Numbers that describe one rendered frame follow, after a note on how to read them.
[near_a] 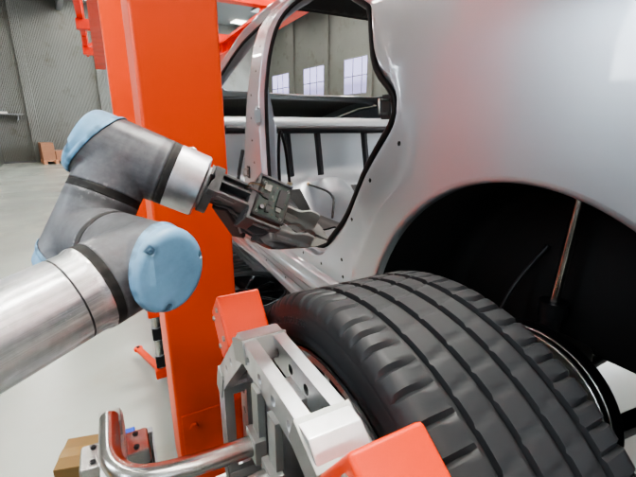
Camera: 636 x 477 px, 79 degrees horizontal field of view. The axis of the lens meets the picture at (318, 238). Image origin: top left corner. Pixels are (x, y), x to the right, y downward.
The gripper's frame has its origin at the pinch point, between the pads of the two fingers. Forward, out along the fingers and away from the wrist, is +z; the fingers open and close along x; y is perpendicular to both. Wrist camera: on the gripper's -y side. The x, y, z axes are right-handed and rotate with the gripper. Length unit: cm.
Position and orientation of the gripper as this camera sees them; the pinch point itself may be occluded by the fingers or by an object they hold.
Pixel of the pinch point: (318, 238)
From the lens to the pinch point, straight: 64.7
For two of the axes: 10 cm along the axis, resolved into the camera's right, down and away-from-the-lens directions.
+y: 4.3, -1.9, -8.8
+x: 2.5, -9.2, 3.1
